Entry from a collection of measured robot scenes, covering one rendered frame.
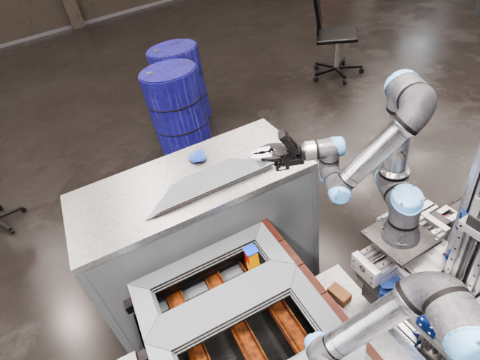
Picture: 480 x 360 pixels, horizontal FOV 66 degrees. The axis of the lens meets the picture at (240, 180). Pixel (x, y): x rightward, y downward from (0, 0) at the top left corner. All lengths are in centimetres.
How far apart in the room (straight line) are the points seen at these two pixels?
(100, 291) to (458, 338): 151
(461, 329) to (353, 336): 29
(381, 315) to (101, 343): 214
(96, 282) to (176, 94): 227
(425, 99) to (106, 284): 155
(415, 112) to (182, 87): 275
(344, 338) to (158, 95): 305
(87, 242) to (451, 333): 151
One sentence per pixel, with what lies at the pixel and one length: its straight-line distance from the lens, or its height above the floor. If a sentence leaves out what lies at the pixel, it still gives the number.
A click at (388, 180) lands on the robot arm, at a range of 158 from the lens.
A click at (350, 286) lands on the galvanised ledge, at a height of 68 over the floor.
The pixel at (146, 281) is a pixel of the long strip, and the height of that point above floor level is 85.
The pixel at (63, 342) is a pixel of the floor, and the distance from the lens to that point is 302.
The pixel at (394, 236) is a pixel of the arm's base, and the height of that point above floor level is 109.
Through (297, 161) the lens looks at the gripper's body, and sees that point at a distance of 144.
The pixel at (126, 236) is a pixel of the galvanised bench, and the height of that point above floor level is 105.
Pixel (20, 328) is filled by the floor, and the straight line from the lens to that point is 328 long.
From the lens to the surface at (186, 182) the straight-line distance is 197.
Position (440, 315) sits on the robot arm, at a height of 145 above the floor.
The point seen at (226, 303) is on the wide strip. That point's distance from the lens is 170.
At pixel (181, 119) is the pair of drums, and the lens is 385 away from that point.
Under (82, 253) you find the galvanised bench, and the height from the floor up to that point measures 105.
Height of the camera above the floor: 226
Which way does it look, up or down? 38 degrees down
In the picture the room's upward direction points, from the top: 10 degrees counter-clockwise
